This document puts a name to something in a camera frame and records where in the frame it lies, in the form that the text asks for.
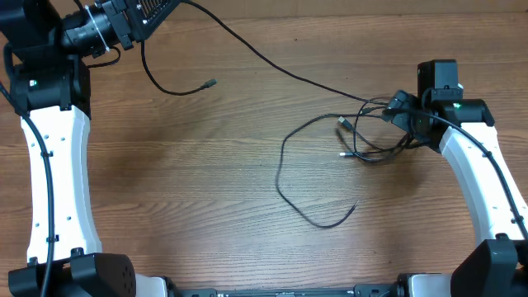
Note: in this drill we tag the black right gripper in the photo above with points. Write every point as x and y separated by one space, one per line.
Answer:
399 120

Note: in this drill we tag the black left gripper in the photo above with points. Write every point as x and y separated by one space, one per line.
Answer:
139 30

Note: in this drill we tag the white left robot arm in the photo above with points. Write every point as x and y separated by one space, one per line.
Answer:
50 90

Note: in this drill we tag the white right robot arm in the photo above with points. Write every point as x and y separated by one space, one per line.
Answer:
463 132

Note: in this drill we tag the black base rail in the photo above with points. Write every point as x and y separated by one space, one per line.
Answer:
362 290

